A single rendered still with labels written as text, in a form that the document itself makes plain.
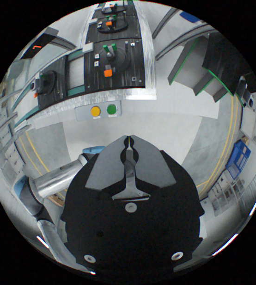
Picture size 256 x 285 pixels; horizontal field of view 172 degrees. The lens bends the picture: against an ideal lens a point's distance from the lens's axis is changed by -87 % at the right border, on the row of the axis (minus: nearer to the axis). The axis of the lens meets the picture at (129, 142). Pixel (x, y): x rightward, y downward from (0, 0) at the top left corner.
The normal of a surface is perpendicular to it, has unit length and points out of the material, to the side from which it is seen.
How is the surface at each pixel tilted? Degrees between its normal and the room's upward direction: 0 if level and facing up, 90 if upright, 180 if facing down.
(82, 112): 0
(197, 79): 45
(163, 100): 0
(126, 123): 0
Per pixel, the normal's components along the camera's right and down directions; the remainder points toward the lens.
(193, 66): -0.07, 0.97
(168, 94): 0.03, 0.53
